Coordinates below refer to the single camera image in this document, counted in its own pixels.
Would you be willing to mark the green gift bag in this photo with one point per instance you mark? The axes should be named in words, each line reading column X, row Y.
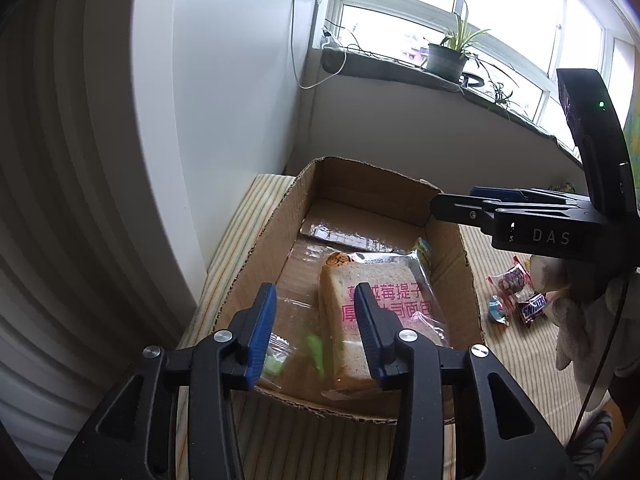
column 565, row 186

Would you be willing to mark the potted spider plant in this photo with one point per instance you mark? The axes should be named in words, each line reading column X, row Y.
column 442, row 62

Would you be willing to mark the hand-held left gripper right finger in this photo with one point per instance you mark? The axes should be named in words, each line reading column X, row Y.
column 367, row 340

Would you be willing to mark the colourful candy packet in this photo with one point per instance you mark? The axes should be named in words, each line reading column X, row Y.
column 497, row 312

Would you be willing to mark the shiny plastic sheet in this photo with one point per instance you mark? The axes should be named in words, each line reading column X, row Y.
column 340, row 235

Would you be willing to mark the sliced bread packet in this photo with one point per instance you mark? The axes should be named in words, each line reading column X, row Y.
column 340, row 310

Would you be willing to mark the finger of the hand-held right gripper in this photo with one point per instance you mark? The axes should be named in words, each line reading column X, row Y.
column 500, row 192
column 457, row 208

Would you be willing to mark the clear red-ended cake packet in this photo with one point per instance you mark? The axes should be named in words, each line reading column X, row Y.
column 512, row 280

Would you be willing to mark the grey pleated curtain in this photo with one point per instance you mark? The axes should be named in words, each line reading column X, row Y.
column 60, row 185

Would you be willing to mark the grey striped cloth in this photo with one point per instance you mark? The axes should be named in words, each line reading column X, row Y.
column 595, row 435

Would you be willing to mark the cardboard box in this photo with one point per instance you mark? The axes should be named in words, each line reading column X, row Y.
column 450, row 285

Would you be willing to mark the brown chocolate bar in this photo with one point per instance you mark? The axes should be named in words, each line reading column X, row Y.
column 532, row 309

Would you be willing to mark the person's right hand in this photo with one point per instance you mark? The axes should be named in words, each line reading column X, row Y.
column 580, row 340

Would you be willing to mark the green candy packet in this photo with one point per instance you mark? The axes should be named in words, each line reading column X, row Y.
column 315, row 355
column 275, row 362

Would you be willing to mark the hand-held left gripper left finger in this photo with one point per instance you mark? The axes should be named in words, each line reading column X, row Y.
column 262, row 330

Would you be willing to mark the landscape wall poster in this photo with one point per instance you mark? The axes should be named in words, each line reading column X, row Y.
column 634, row 135

